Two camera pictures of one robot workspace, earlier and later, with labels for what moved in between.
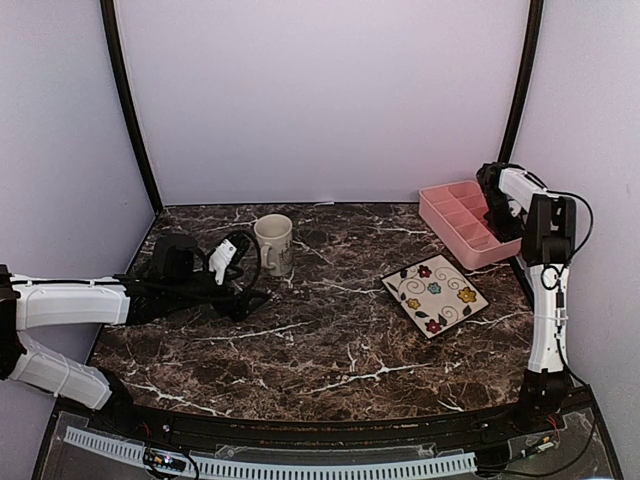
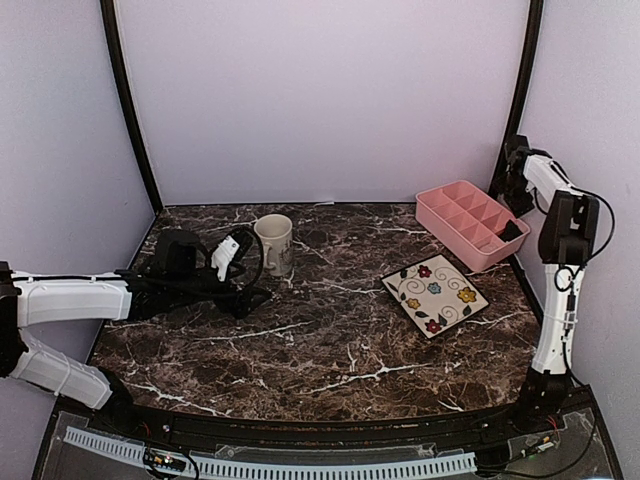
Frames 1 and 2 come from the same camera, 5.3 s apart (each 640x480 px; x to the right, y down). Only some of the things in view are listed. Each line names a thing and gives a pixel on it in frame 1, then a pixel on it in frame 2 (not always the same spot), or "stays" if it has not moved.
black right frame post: x=524 y=84 stays
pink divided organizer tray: x=456 y=215 stays
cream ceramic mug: x=276 y=231 stays
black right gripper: x=508 y=231 → x=519 y=206
